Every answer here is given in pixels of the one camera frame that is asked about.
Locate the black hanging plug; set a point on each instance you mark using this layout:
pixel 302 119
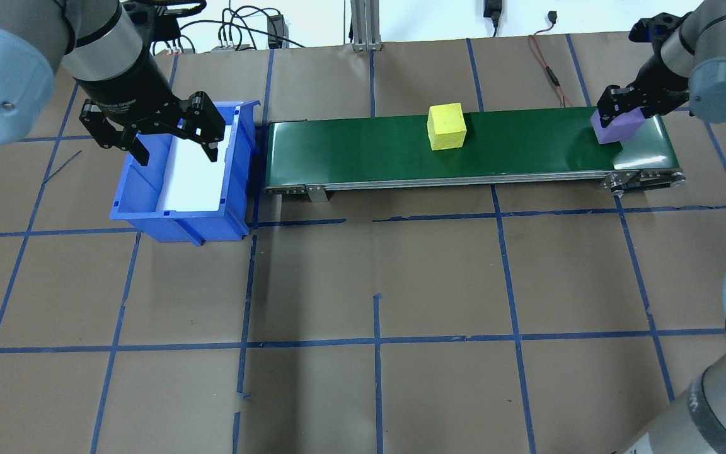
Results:
pixel 493 9

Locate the black power adapter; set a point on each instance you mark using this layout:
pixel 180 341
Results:
pixel 275 30

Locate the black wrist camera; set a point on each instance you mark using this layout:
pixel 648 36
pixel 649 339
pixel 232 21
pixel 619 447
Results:
pixel 152 19
pixel 653 26

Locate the aluminium frame post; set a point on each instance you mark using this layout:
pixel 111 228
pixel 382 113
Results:
pixel 366 25

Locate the yellow foam cube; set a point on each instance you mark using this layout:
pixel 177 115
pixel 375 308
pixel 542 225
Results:
pixel 446 129

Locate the grey power strip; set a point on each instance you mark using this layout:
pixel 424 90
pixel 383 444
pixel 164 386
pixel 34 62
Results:
pixel 234 47

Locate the white foam liner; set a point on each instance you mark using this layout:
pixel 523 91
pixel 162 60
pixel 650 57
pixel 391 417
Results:
pixel 196 183

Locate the green belt conveyor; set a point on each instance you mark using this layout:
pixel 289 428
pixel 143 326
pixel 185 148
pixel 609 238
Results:
pixel 369 151

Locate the purple foam cube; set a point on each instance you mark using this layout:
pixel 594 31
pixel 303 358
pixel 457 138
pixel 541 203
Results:
pixel 618 129

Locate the blue plastic bin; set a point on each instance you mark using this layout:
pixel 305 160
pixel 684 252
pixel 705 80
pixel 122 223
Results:
pixel 139 189

